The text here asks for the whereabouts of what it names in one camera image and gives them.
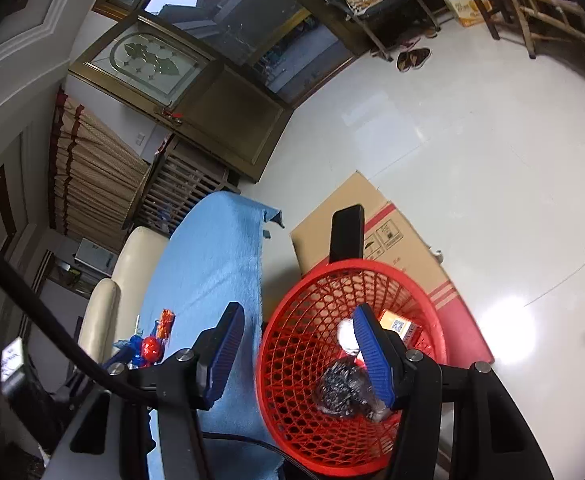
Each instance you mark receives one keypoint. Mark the dark slipper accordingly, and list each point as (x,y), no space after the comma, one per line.
(405,61)
(421,57)

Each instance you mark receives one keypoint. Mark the red plastic mesh basket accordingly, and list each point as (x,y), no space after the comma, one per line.
(332,270)

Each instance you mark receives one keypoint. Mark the orange red candy wrapper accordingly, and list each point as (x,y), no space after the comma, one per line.
(165,325)

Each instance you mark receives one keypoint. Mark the red patterned cloth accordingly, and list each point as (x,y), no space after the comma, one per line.
(164,146)

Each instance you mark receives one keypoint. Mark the white straw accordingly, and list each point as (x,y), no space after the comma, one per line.
(137,325)

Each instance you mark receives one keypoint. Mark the white standing air conditioner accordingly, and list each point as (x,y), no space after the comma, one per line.
(95,260)

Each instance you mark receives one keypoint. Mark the wicker chair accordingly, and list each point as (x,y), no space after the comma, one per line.
(547,15)

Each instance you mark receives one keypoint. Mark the blue candy wrapper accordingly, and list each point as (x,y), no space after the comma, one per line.
(128,350)

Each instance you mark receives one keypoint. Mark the white wall switch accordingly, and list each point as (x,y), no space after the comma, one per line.
(142,138)

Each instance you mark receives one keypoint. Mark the brown glass panel door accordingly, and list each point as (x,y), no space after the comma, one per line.
(232,110)

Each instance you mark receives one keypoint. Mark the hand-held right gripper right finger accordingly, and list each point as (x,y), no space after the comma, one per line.
(372,360)

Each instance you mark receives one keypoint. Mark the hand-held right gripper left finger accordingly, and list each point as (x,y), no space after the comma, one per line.
(225,355)

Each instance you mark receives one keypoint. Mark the wooden crib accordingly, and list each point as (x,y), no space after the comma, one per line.
(182,180)

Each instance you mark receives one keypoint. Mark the small white round item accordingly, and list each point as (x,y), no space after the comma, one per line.
(345,335)

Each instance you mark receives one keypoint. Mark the dark wooden stool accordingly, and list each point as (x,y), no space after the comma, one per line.
(487,15)

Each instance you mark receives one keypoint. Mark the black plastic bag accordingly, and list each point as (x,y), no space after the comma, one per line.
(340,385)

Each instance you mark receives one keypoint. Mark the beige curtain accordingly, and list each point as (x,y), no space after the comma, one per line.
(92,170)

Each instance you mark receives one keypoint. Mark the cream leather sofa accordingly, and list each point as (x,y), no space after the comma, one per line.
(137,260)

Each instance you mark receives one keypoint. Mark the small orange box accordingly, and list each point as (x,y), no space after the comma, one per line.
(397,325)

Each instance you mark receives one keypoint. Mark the blue table cloth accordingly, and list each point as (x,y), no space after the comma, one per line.
(212,260)

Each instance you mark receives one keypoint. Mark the brown cardboard box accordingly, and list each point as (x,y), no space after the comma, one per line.
(412,260)

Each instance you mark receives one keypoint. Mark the black phone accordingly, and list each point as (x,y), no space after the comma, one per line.
(347,235)

